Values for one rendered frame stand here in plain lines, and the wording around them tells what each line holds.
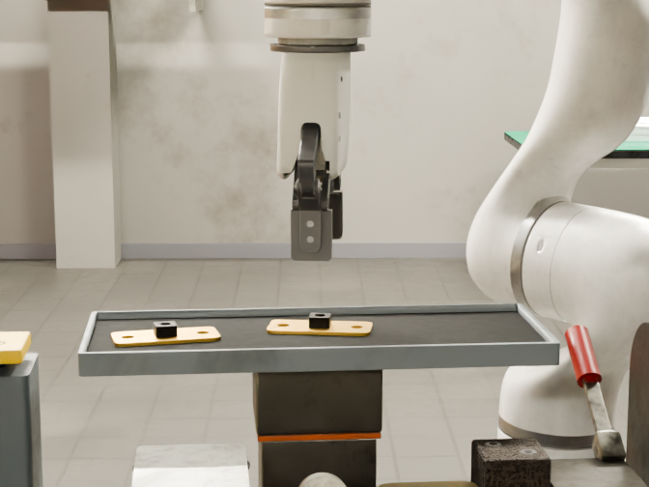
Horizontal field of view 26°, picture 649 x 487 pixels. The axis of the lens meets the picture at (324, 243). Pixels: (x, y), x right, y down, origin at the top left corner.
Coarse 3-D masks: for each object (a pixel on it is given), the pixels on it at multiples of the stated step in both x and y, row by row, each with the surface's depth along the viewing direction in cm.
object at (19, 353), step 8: (0, 336) 112; (8, 336) 112; (16, 336) 112; (24, 336) 112; (0, 344) 110; (8, 344) 110; (16, 344) 110; (24, 344) 111; (0, 352) 108; (8, 352) 109; (16, 352) 109; (24, 352) 110; (0, 360) 109; (8, 360) 109; (16, 360) 109
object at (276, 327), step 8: (272, 320) 117; (280, 320) 117; (288, 320) 117; (296, 320) 117; (304, 320) 117; (312, 320) 114; (320, 320) 114; (328, 320) 114; (272, 328) 114; (280, 328) 114; (288, 328) 114; (296, 328) 114; (304, 328) 114; (312, 328) 114; (320, 328) 114; (328, 328) 114; (336, 328) 114; (344, 328) 114; (352, 328) 114; (360, 328) 115; (368, 328) 114
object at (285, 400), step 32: (256, 384) 110; (288, 384) 110; (320, 384) 110; (352, 384) 110; (256, 416) 110; (288, 416) 110; (320, 416) 111; (352, 416) 111; (288, 448) 111; (320, 448) 112; (352, 448) 112; (288, 480) 112; (352, 480) 112
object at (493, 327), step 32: (128, 320) 118; (160, 320) 118; (192, 320) 118; (224, 320) 118; (256, 320) 118; (352, 320) 118; (384, 320) 118; (416, 320) 118; (448, 320) 118; (480, 320) 118; (512, 320) 118
